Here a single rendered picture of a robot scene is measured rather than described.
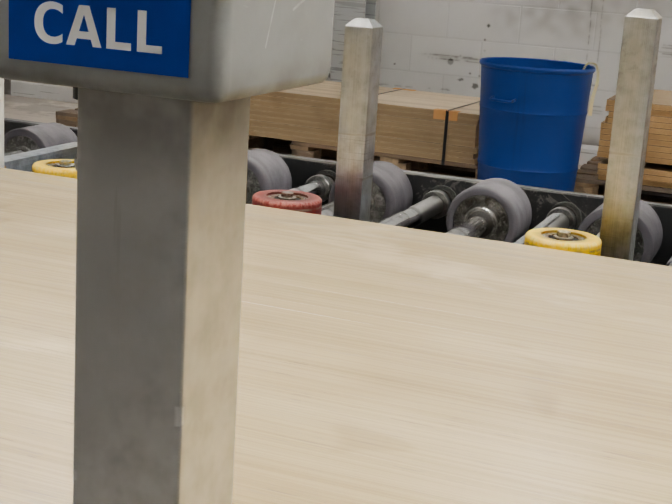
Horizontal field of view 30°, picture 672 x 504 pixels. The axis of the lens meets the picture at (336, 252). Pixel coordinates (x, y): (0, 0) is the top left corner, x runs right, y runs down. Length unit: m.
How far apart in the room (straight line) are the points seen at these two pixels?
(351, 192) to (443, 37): 6.33
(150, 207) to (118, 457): 0.07
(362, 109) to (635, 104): 0.32
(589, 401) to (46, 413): 0.36
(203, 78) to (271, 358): 0.61
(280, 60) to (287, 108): 6.46
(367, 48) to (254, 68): 1.16
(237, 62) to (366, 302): 0.75
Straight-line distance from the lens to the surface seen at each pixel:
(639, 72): 1.39
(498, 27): 7.71
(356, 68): 1.48
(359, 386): 0.85
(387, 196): 1.93
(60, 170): 1.54
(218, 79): 0.30
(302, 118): 6.76
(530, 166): 5.92
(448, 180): 2.01
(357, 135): 1.49
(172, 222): 0.33
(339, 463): 0.73
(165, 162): 0.33
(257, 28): 0.32
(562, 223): 1.89
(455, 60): 7.80
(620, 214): 1.42
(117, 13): 0.31
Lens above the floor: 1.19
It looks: 14 degrees down
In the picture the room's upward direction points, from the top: 4 degrees clockwise
